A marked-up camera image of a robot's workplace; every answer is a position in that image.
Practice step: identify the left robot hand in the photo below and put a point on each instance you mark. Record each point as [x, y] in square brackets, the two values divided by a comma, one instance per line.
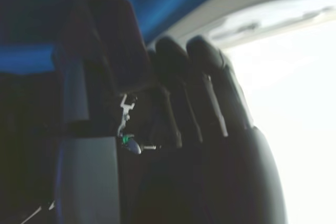
[223, 169]

